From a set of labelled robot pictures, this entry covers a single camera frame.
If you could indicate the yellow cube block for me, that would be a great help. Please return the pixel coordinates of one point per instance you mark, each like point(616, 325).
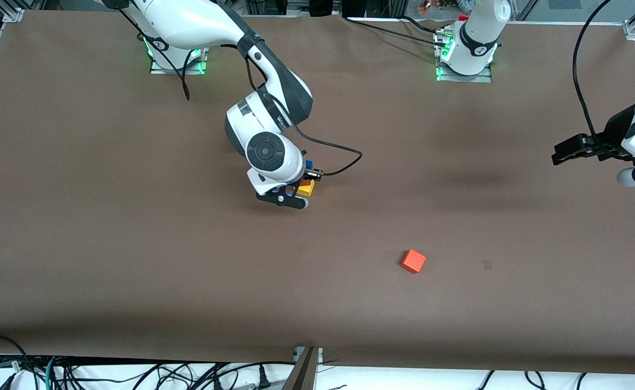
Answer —
point(309, 192)

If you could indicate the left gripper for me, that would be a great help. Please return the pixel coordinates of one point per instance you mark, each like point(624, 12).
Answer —
point(610, 135)

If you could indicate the grey metal post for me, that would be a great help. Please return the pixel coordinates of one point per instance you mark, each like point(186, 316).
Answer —
point(303, 374)

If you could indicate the blue cube block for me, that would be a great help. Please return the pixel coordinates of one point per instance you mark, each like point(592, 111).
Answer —
point(309, 165)

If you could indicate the orange cube block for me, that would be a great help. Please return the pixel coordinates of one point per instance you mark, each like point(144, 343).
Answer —
point(413, 260)

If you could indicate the brown paper table cover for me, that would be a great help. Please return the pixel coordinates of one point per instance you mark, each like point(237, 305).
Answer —
point(349, 303)

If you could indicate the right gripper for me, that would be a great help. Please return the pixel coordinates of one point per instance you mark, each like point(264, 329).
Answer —
point(312, 174)

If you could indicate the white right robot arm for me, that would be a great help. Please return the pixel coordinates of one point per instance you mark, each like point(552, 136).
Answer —
point(187, 21)

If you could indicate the black power plug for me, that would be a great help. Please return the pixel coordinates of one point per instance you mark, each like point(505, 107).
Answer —
point(264, 379)

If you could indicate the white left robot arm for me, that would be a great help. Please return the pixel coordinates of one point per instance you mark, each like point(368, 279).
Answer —
point(479, 32)

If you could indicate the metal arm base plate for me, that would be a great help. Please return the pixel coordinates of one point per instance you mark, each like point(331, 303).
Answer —
point(463, 79)
point(176, 71)

